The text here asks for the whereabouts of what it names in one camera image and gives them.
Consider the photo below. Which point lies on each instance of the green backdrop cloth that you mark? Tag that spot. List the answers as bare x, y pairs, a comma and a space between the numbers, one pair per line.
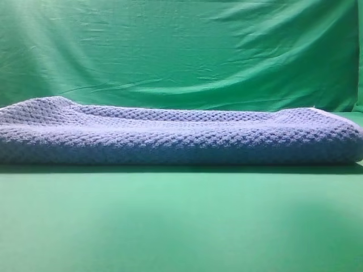
227, 55

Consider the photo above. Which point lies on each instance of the blue waffle-weave towel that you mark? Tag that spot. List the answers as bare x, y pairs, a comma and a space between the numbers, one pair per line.
56, 130

